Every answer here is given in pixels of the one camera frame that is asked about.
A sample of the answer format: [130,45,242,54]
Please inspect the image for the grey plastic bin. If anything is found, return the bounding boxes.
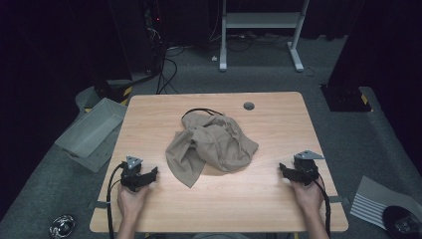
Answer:
[54,97,128,173]

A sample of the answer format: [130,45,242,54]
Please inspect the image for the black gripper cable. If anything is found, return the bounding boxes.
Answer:
[105,161,128,239]
[313,178,333,239]

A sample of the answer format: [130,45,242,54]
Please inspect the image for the black drawstring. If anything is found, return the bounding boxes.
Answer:
[180,108,224,121]

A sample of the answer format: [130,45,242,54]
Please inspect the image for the black base block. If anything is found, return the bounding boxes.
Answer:
[319,83,373,114]

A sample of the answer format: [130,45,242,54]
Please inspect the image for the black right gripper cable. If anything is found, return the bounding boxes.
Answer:
[313,178,333,239]

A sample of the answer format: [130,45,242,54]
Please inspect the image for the striped grey sheet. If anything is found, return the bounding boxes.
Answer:
[349,175,422,231]

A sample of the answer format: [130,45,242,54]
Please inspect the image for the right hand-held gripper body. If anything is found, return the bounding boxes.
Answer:
[292,149,325,187]

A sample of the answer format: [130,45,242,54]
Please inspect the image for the shiny silver object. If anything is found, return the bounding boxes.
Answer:
[48,214,77,239]

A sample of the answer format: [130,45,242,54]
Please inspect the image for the person's right hand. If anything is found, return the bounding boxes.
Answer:
[290,176,326,217]

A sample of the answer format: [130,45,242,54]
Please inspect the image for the black equipment stand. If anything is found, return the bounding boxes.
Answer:
[94,0,167,104]

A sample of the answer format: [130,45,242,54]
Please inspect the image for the white metal stand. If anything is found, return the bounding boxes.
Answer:
[218,0,312,74]

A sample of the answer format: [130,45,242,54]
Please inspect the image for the cables under white stand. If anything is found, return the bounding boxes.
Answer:
[208,31,294,53]

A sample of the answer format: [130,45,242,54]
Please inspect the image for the khaki shorts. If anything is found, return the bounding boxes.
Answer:
[164,111,260,189]

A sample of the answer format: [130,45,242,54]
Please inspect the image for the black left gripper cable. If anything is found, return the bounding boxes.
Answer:
[105,161,128,239]

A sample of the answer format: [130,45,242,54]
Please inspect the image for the grey tape strip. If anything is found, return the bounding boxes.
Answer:
[327,195,351,205]
[87,199,109,210]

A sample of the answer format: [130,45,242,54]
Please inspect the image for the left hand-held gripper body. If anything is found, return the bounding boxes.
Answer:
[119,154,148,193]

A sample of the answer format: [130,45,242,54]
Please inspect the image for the black floor cables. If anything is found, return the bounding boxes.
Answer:
[154,57,181,96]

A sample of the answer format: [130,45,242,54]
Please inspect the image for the person's left hand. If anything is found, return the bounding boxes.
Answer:
[116,181,151,221]

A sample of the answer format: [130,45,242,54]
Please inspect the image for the black round object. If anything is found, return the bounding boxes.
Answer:
[381,205,422,239]

